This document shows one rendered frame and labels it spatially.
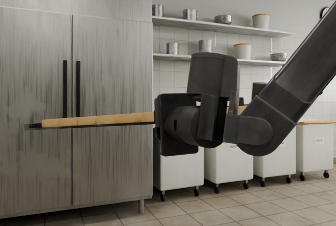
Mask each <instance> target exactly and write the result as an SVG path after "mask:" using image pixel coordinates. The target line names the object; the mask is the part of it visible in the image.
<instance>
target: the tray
mask: <svg viewBox="0 0 336 226"><path fill-rule="evenodd" d="M148 124H155V122H137V123H118V124H99V125H80V126H61V127H42V123H34V124H24V130H46V129H66V128H87V127H107V126H128V125H148Z"/></svg>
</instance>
